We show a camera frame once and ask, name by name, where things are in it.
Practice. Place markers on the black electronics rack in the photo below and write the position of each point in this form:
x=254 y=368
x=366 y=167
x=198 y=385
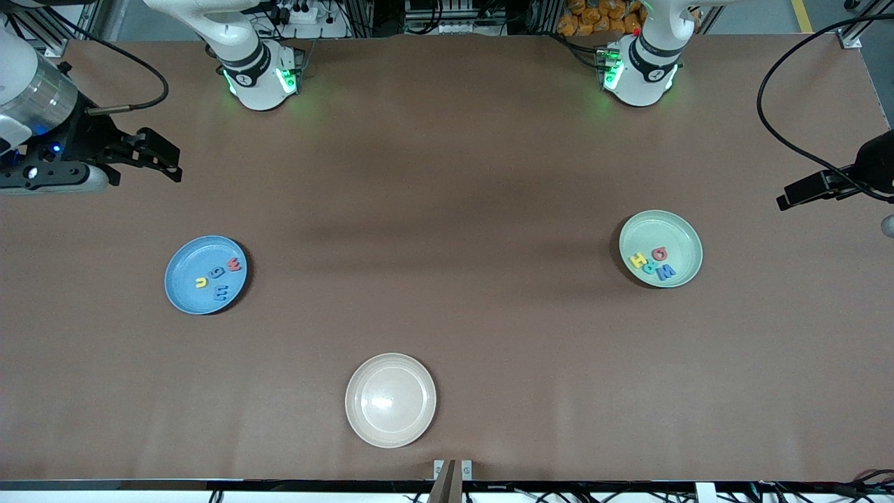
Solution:
x=454 y=14

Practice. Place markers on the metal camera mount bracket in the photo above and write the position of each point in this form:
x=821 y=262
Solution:
x=452 y=482

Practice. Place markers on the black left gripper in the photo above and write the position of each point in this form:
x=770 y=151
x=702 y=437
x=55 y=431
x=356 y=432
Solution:
x=878 y=162

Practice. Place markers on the orange packets pile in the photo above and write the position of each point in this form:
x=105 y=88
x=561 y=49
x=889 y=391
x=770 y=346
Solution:
x=594 y=17

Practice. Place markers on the white power strip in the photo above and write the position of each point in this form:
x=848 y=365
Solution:
x=307 y=14

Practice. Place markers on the blue capital letter W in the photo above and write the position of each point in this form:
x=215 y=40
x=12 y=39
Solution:
x=665 y=273

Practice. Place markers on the green plate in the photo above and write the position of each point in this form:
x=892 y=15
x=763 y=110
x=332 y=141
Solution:
x=670 y=230

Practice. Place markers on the aluminium frame beam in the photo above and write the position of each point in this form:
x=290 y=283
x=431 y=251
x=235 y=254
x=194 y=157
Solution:
x=862 y=24
x=49 y=38

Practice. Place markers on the beige plate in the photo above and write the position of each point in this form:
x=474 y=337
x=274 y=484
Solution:
x=390 y=400

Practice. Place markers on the yellow letter H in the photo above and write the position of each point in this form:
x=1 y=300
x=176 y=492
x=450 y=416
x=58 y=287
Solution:
x=636 y=260

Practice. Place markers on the red letter w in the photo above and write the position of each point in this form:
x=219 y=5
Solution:
x=235 y=265

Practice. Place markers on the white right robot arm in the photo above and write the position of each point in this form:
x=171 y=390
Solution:
x=28 y=91

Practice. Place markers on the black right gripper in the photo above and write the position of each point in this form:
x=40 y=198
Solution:
x=89 y=140

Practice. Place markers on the red letter Q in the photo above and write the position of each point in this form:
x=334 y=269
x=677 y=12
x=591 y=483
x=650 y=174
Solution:
x=660 y=253

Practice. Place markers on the teal letter R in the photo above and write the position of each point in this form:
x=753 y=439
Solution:
x=648 y=266

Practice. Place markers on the blue plate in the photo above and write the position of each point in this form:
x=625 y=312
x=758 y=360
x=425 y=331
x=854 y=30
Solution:
x=188 y=272

